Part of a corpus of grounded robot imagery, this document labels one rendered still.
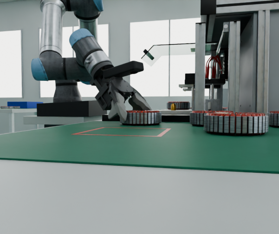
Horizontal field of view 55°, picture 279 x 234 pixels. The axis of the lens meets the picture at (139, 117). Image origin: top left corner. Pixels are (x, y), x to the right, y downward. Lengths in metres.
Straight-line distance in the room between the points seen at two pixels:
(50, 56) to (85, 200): 0.82
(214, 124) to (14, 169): 0.34
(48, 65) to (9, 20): 6.70
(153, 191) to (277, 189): 0.08
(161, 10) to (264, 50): 5.36
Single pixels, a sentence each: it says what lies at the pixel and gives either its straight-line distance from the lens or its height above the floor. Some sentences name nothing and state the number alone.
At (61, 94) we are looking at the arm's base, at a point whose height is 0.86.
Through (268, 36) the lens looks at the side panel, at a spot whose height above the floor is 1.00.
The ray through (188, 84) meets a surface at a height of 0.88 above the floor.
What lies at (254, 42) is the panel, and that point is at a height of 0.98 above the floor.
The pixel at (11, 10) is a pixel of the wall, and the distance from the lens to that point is 7.64.
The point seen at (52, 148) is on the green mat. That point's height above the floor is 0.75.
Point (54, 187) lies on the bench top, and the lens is 0.19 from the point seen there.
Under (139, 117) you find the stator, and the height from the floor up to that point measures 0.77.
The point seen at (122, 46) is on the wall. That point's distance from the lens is 6.15.
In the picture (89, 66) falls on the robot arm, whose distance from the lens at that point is 0.81.
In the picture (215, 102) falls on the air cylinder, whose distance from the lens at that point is 1.02.
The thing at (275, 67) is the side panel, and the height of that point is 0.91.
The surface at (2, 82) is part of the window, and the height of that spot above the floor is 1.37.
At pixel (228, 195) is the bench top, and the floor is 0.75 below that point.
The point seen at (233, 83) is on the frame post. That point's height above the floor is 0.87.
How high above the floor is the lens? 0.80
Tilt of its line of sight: 2 degrees down
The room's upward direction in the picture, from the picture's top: straight up
